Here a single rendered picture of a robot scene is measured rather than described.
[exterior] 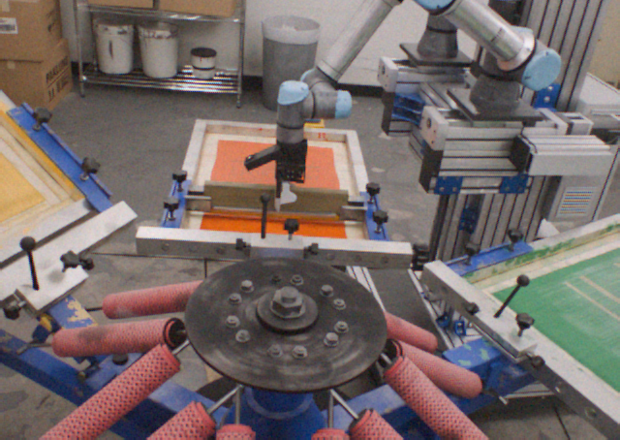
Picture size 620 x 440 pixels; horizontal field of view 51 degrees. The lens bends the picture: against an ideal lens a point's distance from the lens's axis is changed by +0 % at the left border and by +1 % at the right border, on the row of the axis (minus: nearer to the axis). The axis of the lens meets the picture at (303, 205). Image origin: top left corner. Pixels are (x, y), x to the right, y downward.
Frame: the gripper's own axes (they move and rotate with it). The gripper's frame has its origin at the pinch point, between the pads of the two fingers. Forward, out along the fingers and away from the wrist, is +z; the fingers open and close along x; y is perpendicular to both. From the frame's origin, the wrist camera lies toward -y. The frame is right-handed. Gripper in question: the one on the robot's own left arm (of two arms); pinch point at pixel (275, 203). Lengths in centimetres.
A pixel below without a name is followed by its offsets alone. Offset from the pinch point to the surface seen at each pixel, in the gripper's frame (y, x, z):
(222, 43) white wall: -42, 367, 64
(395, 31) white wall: 99, 367, 42
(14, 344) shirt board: -55, -53, 8
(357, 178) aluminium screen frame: 26.1, 21.6, 1.7
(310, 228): 10.2, -4.1, 5.2
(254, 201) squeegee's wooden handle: -6.2, -1.5, -0.9
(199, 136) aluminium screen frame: -27, 45, 2
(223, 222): -14.5, -3.9, 5.3
